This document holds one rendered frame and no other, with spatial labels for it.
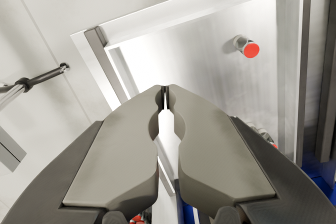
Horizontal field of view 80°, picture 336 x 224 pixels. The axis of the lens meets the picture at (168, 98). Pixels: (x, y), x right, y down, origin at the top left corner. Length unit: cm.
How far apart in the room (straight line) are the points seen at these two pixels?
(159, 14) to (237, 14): 11
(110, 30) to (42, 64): 116
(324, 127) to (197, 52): 29
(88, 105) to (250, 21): 130
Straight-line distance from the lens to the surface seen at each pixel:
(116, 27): 32
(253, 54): 30
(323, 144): 52
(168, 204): 52
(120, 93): 34
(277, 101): 42
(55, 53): 140
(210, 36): 32
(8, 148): 121
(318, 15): 39
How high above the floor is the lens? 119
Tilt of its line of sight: 59 degrees down
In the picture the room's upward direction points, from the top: 176 degrees clockwise
